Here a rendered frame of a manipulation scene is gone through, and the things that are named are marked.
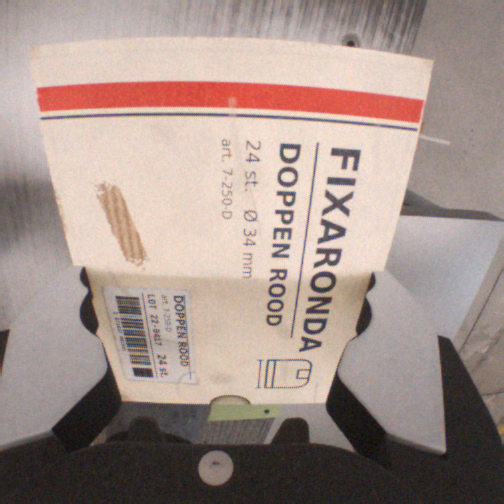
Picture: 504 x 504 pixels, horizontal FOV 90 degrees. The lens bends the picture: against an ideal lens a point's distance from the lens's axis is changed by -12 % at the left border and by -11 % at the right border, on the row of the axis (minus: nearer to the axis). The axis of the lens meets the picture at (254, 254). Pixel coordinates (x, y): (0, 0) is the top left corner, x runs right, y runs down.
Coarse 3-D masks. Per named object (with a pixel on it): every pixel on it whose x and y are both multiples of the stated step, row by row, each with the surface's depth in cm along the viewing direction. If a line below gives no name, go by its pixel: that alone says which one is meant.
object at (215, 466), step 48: (144, 432) 5; (288, 432) 5; (48, 480) 4; (96, 480) 4; (144, 480) 4; (192, 480) 4; (240, 480) 4; (288, 480) 4; (336, 480) 4; (384, 480) 4
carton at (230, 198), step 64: (64, 64) 7; (128, 64) 7; (192, 64) 8; (256, 64) 8; (320, 64) 8; (384, 64) 8; (64, 128) 8; (128, 128) 8; (192, 128) 8; (256, 128) 8; (320, 128) 9; (384, 128) 9; (64, 192) 9; (128, 192) 9; (192, 192) 9; (256, 192) 9; (320, 192) 9; (384, 192) 10; (128, 256) 10; (192, 256) 10; (256, 256) 11; (320, 256) 11; (384, 256) 11; (128, 320) 12; (192, 320) 12; (256, 320) 12; (320, 320) 12; (128, 384) 14; (192, 384) 14; (256, 384) 14; (320, 384) 14
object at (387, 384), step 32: (384, 288) 10; (384, 320) 9; (416, 320) 9; (352, 352) 7; (384, 352) 7; (416, 352) 7; (352, 384) 6; (384, 384) 6; (416, 384) 6; (352, 416) 6; (384, 416) 6; (416, 416) 6; (416, 448) 5
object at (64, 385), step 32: (64, 288) 9; (32, 320) 8; (64, 320) 8; (96, 320) 10; (32, 352) 7; (64, 352) 7; (96, 352) 7; (0, 384) 6; (32, 384) 6; (64, 384) 6; (96, 384) 6; (0, 416) 5; (32, 416) 5; (64, 416) 5; (96, 416) 6; (0, 448) 5; (64, 448) 5
